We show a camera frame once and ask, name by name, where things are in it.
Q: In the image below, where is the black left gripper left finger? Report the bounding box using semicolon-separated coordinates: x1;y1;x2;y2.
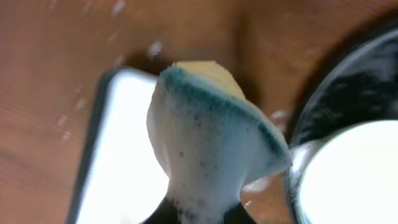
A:
141;197;180;224

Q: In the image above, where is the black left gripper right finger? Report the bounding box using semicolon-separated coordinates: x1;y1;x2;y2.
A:
223;202;256;224

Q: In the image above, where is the green yellow sponge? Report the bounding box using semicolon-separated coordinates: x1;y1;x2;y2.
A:
146;61;292;223

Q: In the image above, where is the mint green plate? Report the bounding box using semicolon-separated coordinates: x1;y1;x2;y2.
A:
297;120;397;224

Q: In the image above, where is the black rectangular foam tray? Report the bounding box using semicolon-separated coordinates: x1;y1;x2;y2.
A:
66;67;169;224

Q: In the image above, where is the round black wash tray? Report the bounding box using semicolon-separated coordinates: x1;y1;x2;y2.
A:
284;19;397;223

